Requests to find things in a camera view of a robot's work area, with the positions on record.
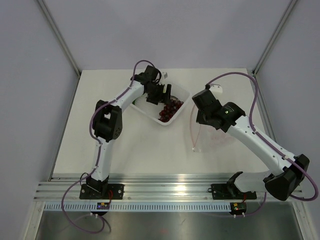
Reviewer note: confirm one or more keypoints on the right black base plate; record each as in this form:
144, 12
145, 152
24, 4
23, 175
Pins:
224, 191

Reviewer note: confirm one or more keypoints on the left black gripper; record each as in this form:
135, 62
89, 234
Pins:
162, 98

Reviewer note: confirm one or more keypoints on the left aluminium frame post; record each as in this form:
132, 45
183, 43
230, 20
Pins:
58, 35

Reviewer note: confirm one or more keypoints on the aluminium frame post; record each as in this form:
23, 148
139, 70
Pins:
58, 35
284, 19

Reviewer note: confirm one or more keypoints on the white slotted cable duct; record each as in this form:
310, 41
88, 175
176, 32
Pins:
219, 207

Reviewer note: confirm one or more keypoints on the clear zip top bag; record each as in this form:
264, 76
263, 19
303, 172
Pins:
205, 138

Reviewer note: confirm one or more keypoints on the white plastic basket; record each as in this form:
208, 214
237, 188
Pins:
152, 111

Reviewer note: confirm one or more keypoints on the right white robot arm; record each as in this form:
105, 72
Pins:
285, 170

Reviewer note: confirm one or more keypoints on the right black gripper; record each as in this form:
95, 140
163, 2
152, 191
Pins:
200, 119

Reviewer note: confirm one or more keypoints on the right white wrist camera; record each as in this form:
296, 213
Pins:
215, 89

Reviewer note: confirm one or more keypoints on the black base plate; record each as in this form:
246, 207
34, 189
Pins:
224, 191
113, 191

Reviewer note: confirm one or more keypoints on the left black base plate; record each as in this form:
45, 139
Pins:
113, 191

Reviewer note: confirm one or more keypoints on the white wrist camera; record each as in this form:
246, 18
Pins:
163, 78
215, 89

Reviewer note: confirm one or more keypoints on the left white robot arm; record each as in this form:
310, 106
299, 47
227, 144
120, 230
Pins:
106, 123

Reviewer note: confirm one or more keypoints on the red grape bunch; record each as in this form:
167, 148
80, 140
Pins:
169, 110

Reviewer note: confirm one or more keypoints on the aluminium mounting rail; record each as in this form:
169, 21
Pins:
141, 187

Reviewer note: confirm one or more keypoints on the right aluminium frame post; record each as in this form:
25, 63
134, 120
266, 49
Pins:
284, 19

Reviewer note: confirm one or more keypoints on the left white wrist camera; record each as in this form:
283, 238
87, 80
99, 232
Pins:
163, 78

